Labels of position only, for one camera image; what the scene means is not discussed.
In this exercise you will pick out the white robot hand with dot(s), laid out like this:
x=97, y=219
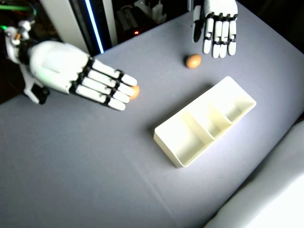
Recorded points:
x=57, y=64
x=221, y=9

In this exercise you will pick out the brown egg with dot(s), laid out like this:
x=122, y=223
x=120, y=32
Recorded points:
x=193, y=61
x=135, y=93

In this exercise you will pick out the cream three-compartment tray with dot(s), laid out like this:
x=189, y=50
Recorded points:
x=204, y=123

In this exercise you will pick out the white column with blue strip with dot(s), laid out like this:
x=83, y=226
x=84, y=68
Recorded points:
x=61, y=19

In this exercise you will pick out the white power adapter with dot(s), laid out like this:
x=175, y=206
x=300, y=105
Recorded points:
x=156, y=10

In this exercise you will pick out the black device with red light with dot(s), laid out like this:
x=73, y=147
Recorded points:
x=136, y=32

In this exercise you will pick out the grey table cloth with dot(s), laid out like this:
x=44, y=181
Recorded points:
x=95, y=166

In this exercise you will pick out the white backdrop sheet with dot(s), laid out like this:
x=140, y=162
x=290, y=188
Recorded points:
x=273, y=190

